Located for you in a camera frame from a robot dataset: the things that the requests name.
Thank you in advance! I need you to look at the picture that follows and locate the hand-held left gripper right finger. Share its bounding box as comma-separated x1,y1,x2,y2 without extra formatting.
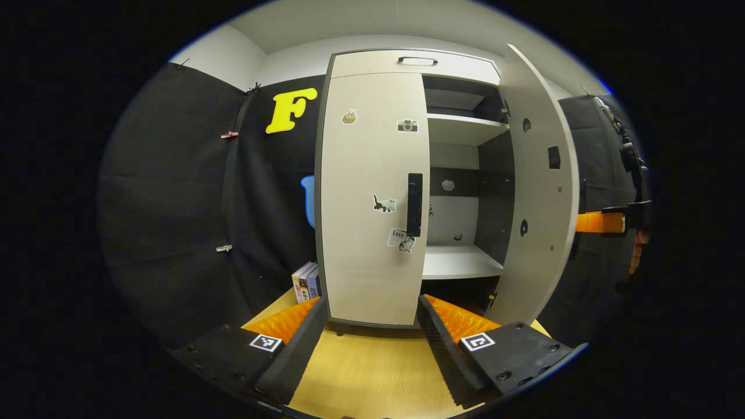
416,293,578,409

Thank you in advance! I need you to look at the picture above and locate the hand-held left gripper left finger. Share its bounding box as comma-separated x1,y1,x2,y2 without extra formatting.
171,296,329,406

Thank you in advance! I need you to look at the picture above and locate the grey double-door shoe cabinet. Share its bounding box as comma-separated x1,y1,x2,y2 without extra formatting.
314,44,583,337

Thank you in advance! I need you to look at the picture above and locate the white cabinet shelf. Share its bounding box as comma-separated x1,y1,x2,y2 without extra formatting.
421,244,505,280
427,113,511,147

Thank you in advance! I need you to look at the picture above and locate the grey cabinet drawer front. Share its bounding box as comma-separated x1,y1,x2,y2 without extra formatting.
330,49,502,86

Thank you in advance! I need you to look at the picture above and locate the dark book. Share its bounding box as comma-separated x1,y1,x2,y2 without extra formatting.
299,265,318,303

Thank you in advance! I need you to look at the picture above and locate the white printed book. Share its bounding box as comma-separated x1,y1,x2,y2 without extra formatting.
291,261,315,305

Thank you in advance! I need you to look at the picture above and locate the black door handle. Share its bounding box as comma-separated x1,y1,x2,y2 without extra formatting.
407,172,424,238

